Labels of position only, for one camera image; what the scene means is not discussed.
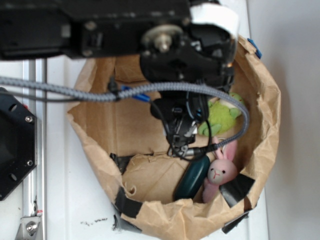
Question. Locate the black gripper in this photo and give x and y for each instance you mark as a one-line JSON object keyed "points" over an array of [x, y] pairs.
{"points": [[181, 113]]}

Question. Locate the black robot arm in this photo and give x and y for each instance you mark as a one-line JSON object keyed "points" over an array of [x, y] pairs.
{"points": [[186, 49]]}

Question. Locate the green plush frog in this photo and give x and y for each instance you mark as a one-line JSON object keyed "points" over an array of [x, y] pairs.
{"points": [[222, 117]]}

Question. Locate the brown paper bag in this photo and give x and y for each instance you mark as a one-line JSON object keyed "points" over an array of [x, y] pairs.
{"points": [[127, 151]]}

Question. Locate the dark green oval case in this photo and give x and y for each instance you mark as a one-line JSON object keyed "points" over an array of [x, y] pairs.
{"points": [[192, 179]]}

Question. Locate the pink plush bunny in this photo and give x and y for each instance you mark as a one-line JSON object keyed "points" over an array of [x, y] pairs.
{"points": [[221, 171]]}

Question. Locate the blue tape strip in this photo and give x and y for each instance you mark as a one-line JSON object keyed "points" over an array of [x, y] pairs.
{"points": [[258, 53]]}

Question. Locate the black octagonal mount plate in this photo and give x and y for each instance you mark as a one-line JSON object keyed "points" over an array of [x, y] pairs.
{"points": [[17, 143]]}

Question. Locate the aluminium extrusion rail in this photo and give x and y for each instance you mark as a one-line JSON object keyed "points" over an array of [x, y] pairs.
{"points": [[33, 224]]}

